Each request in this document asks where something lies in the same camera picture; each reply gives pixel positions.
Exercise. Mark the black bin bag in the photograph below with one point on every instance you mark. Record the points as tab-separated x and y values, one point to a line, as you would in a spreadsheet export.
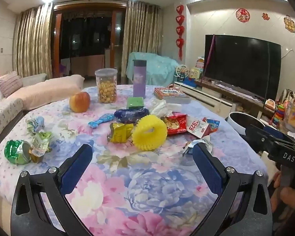
248	120

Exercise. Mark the teal cloth cover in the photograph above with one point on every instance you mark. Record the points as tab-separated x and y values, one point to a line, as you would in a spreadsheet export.
157	66

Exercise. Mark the crushed green can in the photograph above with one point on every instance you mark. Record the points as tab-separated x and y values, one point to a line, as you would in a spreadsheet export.
13	151

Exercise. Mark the figure wall decoration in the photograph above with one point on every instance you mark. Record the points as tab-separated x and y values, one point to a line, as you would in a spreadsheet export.
290	24

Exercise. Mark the dark blue plastic wrapper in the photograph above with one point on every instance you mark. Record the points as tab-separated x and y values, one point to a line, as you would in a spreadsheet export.
127	115

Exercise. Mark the blue green wrapper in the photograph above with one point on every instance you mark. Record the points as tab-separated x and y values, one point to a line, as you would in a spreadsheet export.
35	125

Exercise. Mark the wooden sliding glass door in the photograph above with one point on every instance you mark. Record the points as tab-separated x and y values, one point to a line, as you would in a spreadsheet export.
88	41

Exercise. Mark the white television cabinet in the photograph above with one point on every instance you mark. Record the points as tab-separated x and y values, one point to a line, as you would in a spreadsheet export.
206	95

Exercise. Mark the striped pink pillow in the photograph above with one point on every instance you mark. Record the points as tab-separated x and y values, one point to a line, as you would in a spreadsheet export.
9	83

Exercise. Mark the light blue snack packet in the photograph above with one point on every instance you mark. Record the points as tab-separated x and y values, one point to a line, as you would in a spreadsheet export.
100	121

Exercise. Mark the gold curtain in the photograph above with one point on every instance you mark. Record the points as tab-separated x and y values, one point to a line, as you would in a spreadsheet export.
33	41
142	34

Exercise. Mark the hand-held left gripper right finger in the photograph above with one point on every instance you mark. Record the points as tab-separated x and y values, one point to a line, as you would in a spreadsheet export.
207	169

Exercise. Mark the yellow snack packet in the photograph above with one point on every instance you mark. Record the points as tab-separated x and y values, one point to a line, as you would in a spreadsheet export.
120	132

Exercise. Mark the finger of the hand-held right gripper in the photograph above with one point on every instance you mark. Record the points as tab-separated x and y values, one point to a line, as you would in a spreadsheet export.
272	131
260	139

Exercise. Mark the white trash bin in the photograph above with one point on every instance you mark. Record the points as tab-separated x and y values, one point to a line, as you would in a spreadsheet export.
236	125

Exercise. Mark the white ferris wheel toy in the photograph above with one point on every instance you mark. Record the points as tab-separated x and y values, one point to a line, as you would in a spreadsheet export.
182	72

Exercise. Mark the white tissue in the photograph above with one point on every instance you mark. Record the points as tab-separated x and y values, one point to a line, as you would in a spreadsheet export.
161	108

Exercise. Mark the green small box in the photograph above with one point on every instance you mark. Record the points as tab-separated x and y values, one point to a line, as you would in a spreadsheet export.
135	102

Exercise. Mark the purple bottle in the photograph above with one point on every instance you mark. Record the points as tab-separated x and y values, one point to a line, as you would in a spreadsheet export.
139	81

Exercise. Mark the colourful toy house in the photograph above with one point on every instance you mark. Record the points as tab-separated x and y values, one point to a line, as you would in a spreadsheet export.
199	62

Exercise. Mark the red apple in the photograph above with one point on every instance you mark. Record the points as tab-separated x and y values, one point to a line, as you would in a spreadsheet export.
80	102

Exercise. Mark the yellow green toy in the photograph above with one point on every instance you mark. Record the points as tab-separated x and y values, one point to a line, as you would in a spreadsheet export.
197	73

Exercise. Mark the white red carton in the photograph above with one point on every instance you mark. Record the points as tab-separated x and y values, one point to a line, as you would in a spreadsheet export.
196	126

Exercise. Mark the red snack packet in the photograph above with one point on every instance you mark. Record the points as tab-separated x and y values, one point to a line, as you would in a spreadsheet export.
174	125

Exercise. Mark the person's right hand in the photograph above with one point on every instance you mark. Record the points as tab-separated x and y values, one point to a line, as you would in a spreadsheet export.
277	180

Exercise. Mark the silver foil wrapper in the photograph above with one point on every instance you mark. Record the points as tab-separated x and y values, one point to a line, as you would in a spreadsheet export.
204	141

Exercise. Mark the blue red small packet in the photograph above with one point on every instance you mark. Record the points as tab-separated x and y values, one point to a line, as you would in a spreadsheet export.
213	125

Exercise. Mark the floral covered sofa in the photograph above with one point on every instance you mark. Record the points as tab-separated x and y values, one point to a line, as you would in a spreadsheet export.
5	113

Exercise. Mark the stack of colourful books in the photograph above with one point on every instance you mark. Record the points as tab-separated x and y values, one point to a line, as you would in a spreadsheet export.
172	94

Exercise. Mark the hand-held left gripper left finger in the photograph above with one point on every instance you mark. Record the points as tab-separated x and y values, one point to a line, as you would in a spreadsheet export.
75	170

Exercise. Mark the round red wall decoration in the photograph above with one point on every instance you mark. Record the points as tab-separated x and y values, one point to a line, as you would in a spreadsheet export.
242	15

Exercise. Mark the clear jar of snack balls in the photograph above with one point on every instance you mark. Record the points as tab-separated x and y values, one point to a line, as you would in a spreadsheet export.
107	91

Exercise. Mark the small red wall sticker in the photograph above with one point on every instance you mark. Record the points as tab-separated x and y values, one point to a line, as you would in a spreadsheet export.
265	16

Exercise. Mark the red heart hanging decoration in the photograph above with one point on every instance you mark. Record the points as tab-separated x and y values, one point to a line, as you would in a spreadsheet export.
180	19

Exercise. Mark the black flat television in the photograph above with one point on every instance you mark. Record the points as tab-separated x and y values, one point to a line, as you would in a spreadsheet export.
241	64

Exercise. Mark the pink sofa blanket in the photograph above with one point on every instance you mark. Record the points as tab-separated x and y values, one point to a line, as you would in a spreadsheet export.
46	88

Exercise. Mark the green yellow wrapper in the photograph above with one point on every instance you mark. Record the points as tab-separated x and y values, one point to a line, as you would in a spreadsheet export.
40	143

